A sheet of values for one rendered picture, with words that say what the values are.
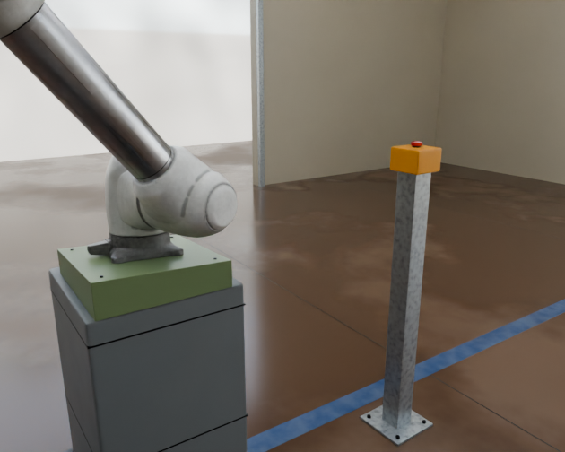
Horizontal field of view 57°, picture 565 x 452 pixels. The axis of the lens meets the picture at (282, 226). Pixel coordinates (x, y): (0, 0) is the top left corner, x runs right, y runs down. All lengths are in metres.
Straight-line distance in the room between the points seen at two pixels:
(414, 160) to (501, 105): 5.82
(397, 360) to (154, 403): 0.98
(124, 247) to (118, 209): 0.10
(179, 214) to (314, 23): 5.53
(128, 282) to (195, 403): 0.40
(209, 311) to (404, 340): 0.88
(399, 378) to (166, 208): 1.23
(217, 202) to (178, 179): 0.09
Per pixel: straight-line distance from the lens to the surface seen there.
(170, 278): 1.25
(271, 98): 6.19
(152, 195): 1.14
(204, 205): 1.12
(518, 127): 7.41
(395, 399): 2.13
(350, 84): 6.91
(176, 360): 1.35
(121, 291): 1.22
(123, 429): 1.39
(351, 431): 2.16
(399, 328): 1.98
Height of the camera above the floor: 1.33
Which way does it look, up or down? 17 degrees down
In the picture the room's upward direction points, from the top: straight up
